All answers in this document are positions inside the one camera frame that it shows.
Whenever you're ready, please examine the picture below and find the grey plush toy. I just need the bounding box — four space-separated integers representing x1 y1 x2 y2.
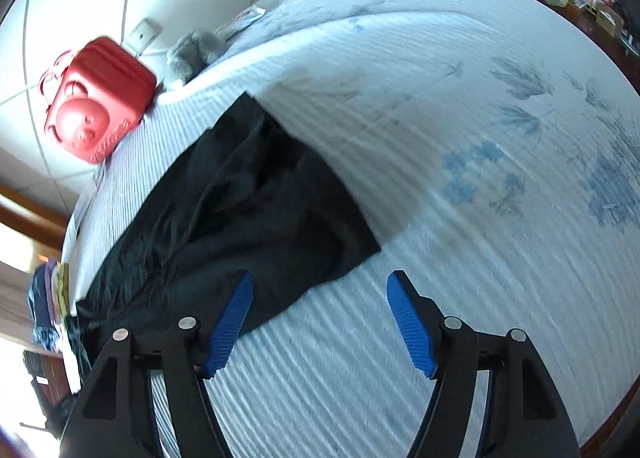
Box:
165 30 226 90

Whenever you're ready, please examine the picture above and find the red bear-face suitcase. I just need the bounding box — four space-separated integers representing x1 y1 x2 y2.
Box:
39 36 157 165

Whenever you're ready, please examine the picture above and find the folded yellow-green garment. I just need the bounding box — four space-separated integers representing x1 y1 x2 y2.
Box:
54 263 72 323

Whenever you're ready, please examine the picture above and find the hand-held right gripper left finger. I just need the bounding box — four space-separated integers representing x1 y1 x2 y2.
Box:
59 270 254 458

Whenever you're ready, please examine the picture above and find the white printed packet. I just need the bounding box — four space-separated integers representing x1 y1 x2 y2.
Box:
217 6 266 41

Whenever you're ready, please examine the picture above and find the white wall socket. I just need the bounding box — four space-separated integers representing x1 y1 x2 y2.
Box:
122 18 162 56

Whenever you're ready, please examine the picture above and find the black garment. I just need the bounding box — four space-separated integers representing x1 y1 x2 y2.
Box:
65 92 383 389

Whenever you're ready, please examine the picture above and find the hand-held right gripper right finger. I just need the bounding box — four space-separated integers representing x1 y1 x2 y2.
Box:
386 269 583 458

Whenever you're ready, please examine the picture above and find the folded purple garment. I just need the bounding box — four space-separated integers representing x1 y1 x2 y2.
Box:
45 263 63 319

